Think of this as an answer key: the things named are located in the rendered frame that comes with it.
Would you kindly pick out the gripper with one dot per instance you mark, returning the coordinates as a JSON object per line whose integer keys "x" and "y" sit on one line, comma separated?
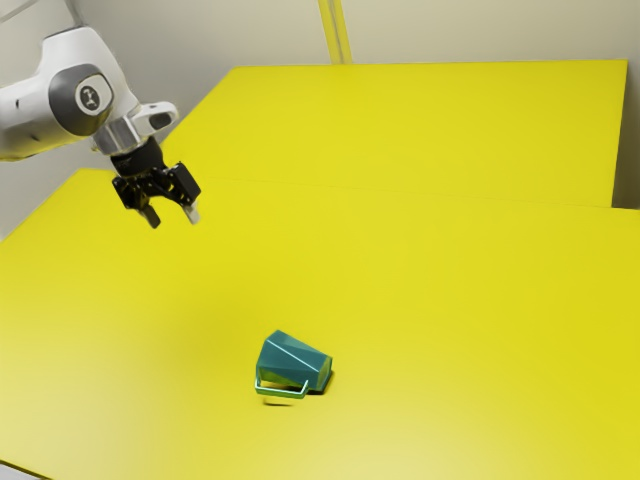
{"x": 136, "y": 162}

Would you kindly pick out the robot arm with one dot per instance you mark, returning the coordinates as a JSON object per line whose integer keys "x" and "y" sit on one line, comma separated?
{"x": 60, "y": 105}

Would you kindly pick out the teal faceted mug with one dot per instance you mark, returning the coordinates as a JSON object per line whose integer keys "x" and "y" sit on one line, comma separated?
{"x": 290, "y": 364}

